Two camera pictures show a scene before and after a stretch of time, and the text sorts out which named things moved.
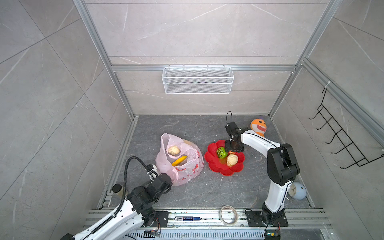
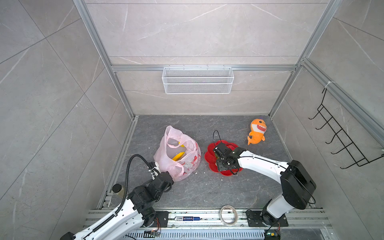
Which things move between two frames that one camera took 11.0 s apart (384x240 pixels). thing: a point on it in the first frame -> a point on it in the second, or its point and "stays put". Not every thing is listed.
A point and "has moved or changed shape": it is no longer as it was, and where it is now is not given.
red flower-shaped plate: [213, 160] stays put
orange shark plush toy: [259, 126] stays put
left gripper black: [170, 186] stays put
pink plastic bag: [187, 170] has moved or changed shape
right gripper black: [228, 148] -> [220, 166]
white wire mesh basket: [198, 80] stays put
